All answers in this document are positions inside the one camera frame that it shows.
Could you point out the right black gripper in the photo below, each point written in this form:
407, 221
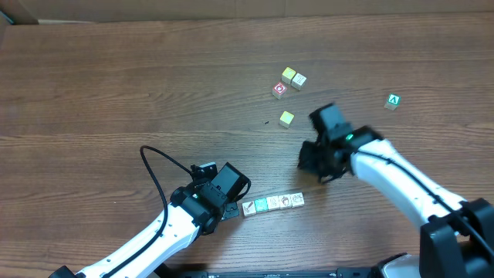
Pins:
314, 161

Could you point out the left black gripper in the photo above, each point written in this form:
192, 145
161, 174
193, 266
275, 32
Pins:
231, 210

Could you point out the hammer picture wooden block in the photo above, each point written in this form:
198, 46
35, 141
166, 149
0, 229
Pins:
248, 208

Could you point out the green framed wooden block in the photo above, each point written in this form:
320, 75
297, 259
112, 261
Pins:
261, 205

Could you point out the number two wooden block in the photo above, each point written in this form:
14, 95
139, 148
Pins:
273, 203

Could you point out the animal picture wooden block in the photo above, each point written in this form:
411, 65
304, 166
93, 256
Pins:
297, 199

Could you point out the acorn picture wooden block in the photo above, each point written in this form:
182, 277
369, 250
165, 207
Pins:
285, 201

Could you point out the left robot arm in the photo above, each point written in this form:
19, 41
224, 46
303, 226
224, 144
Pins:
194, 210

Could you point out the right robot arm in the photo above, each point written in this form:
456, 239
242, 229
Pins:
456, 236

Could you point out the yellow wooden block middle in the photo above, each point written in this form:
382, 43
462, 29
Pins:
286, 119

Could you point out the yellow wooden block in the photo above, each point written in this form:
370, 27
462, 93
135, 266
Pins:
287, 75
286, 119

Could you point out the white wooden block far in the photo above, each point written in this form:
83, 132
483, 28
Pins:
298, 81

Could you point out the red apple wooden block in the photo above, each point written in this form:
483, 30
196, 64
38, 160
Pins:
278, 90

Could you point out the green letter wooden block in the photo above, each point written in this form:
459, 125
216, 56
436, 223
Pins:
393, 101

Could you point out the yellow top wooden block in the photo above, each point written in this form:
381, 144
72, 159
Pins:
287, 75

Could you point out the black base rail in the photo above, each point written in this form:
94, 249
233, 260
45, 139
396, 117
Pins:
343, 272

